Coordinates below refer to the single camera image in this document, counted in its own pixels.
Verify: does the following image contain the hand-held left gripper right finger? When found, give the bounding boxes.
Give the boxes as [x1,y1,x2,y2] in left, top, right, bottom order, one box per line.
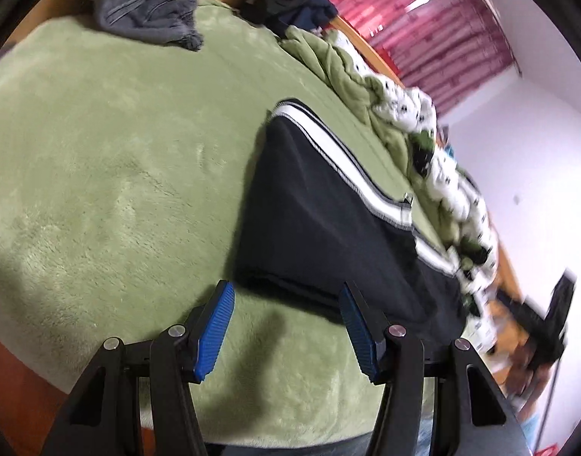
[338,281,531,456]

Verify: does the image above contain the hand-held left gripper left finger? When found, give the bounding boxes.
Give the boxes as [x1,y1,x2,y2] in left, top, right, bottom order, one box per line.
[41,279,235,456]

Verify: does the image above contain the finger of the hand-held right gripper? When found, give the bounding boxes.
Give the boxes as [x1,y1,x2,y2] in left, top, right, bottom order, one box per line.
[496,290,550,343]
[544,268,579,343]

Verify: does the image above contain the black pants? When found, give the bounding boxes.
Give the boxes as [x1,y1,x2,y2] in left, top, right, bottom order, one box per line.
[233,99,469,338]

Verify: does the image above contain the person's right hand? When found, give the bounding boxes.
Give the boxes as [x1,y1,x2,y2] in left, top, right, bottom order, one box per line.
[502,339,543,400]

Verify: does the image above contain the white floral pillow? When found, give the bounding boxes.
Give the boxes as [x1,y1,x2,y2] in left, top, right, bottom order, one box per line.
[471,290,503,357]

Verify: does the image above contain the cluttered desk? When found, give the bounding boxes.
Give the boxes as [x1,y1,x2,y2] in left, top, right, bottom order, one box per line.
[440,123,459,160]

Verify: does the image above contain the green fleece bed blanket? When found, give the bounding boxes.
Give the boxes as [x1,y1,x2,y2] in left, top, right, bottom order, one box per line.
[0,0,462,450]

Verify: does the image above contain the crumpled green fleece blanket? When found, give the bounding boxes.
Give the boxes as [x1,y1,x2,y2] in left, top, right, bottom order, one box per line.
[278,26,457,248]

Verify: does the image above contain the grey jeans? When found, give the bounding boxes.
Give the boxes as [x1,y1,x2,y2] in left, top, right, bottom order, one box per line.
[95,0,206,52]

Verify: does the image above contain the navy garment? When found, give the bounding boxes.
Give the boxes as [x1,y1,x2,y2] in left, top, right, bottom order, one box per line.
[290,0,340,29]

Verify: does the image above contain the wooden bed frame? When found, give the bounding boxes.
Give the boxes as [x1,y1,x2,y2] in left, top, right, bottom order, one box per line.
[0,0,524,305]

